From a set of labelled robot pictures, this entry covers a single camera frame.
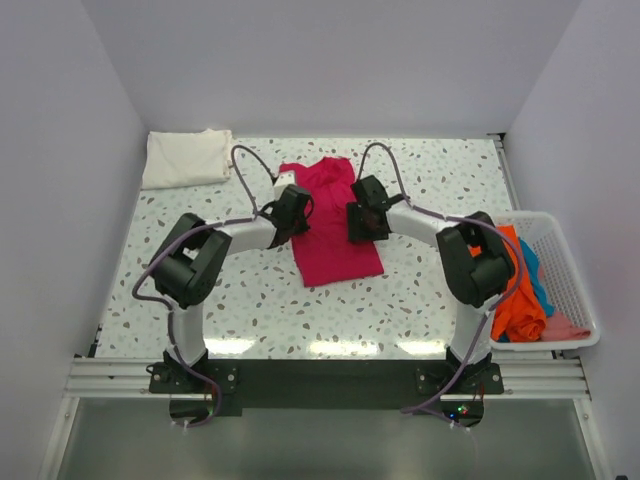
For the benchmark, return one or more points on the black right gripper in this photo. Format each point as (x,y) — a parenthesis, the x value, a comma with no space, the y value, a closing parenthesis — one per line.
(354,229)

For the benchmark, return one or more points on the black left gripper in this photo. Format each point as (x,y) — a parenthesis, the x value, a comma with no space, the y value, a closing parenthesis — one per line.
(302,227)

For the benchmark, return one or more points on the magenta t shirt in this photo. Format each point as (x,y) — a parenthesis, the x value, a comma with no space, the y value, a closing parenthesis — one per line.
(323,254)

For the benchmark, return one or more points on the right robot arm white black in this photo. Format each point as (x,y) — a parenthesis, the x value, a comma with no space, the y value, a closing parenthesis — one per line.
(475,261)

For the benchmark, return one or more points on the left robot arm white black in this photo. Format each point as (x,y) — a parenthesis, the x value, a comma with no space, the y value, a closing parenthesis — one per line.
(186,267)

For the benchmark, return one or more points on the folded cream t shirt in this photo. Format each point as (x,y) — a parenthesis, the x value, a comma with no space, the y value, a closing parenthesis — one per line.
(176,160)

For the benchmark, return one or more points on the blue t shirt in basket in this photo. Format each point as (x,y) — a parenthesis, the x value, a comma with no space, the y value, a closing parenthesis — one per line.
(535,275)

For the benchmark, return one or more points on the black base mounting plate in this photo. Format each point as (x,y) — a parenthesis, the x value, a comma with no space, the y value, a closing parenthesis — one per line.
(227,387)

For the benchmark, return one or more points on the orange t shirt in basket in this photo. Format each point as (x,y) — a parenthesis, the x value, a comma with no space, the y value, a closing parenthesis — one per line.
(520,318)

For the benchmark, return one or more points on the white plastic laundry basket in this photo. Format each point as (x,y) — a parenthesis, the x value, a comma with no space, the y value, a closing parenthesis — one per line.
(560,277)

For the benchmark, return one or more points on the pink t shirt in basket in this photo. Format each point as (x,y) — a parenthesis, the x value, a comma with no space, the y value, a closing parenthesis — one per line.
(559,328)

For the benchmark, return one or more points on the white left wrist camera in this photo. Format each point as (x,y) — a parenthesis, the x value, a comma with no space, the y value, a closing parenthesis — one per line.
(283,180)

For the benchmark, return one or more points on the aluminium rail frame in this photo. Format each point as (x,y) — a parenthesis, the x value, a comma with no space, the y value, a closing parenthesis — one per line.
(111,427)

